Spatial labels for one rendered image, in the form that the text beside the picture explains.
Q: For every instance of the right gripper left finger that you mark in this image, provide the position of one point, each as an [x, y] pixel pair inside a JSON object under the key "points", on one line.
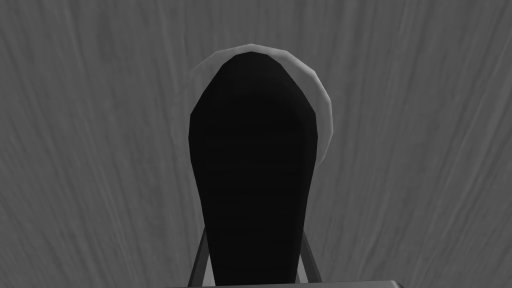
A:
{"points": [[201, 268]]}

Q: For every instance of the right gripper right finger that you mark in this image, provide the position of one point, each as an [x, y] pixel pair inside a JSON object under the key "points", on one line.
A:
{"points": [[308, 267]]}

